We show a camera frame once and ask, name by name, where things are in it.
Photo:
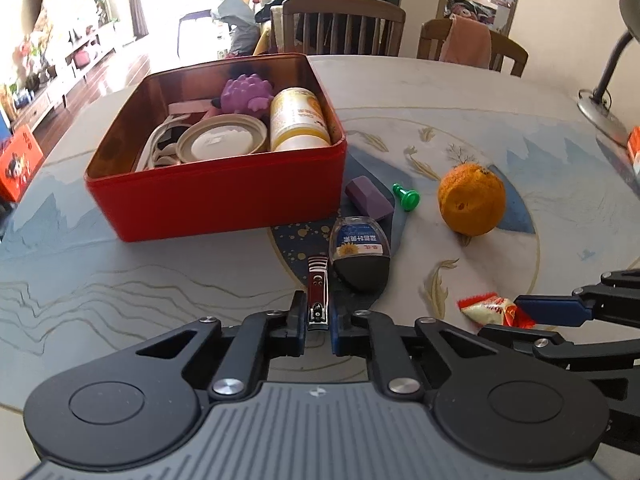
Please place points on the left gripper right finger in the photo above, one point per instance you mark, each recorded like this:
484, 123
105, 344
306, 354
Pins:
373, 336

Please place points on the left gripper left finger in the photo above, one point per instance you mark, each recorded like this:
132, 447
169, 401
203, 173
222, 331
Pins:
261, 338

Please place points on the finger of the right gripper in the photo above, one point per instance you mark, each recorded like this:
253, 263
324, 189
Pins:
568, 311

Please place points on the red candy wrapper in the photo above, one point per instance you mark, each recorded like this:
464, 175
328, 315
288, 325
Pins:
492, 309

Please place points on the red nail clipper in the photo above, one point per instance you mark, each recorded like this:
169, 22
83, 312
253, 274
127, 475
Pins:
318, 298

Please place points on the black floss container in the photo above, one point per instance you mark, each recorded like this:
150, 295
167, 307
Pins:
360, 254

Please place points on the orange fruit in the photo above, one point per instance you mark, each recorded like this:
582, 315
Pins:
471, 199

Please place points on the purple eraser block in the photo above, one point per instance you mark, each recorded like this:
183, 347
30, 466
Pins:
368, 199

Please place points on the green push pin piece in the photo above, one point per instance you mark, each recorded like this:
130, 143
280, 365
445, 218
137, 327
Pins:
408, 198

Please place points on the clear tape roll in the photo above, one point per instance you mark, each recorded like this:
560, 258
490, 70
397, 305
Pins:
222, 136

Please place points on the white yellow vitamin bottle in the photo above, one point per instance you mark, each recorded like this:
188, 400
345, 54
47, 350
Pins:
297, 122

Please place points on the white frame sunglasses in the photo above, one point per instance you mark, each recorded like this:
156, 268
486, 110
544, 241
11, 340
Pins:
160, 150

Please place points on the purple spiky toy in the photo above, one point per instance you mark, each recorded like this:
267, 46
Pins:
245, 95

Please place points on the pink highlighter tube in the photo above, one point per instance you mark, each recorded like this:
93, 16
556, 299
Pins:
189, 107

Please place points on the red metal tin box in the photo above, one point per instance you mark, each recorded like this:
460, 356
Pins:
230, 194

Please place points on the grey desk lamp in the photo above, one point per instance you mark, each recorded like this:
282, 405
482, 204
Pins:
591, 103

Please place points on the wooden chair with towel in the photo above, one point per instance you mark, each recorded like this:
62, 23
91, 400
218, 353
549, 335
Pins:
434, 33

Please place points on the pink towel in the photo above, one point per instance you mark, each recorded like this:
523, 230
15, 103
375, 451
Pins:
468, 43

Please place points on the light blue paper bag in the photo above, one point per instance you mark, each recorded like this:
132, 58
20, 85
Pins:
239, 18

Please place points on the orange gift box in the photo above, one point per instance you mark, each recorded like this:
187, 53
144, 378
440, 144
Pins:
21, 156

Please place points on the dark wooden dining chair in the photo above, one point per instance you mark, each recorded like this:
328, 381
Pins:
338, 27

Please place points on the low wooden tv console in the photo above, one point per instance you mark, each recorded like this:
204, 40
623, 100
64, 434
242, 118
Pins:
80, 58

